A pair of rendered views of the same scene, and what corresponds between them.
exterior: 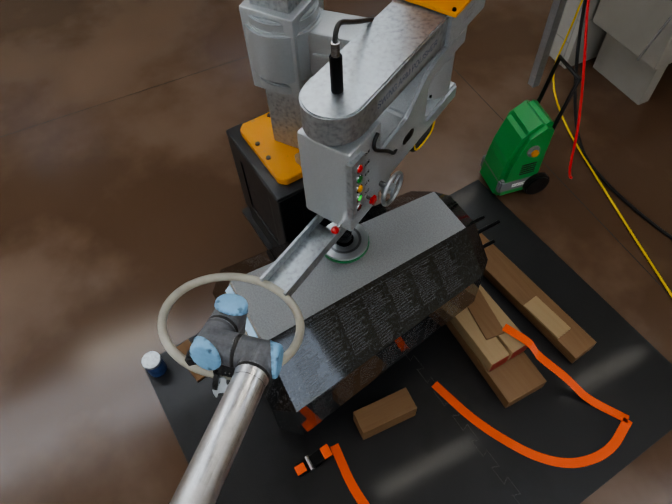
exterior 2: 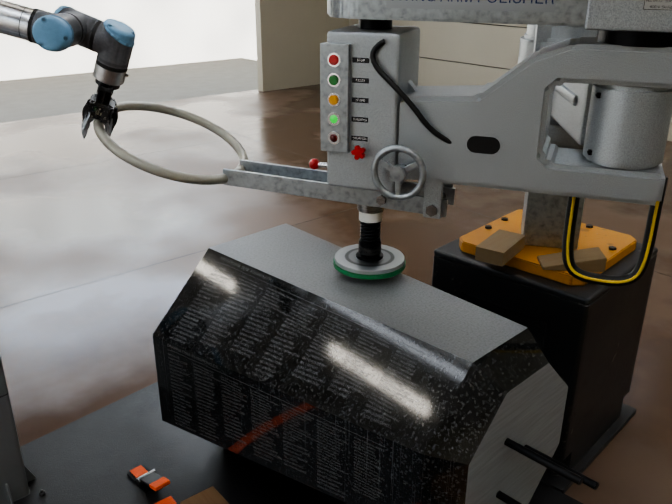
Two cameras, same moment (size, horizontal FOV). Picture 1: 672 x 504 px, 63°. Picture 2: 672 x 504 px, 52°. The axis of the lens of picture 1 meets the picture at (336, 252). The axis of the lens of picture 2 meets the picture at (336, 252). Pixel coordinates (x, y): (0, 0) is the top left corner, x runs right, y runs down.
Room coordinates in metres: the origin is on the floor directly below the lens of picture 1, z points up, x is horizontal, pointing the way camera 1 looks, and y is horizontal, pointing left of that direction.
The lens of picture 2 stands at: (0.69, -1.84, 1.71)
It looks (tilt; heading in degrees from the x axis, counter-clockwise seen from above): 23 degrees down; 72
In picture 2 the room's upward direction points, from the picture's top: straight up
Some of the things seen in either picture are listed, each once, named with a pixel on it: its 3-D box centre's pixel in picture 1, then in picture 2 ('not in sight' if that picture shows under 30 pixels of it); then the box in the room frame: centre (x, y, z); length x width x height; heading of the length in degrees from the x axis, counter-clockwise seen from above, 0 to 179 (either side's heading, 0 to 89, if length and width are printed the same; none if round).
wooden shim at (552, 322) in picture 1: (546, 316); not in sight; (1.33, -1.13, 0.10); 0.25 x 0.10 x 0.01; 32
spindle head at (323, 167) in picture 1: (352, 157); (400, 114); (1.45, -0.09, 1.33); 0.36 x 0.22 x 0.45; 142
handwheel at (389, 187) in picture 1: (384, 185); (401, 169); (1.41, -0.21, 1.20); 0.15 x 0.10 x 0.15; 142
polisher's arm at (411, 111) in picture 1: (398, 113); (515, 130); (1.69, -0.29, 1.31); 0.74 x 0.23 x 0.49; 142
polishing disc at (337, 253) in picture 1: (344, 239); (369, 258); (1.39, -0.04, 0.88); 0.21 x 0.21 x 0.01
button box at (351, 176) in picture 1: (355, 186); (335, 98); (1.26, -0.09, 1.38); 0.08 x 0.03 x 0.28; 142
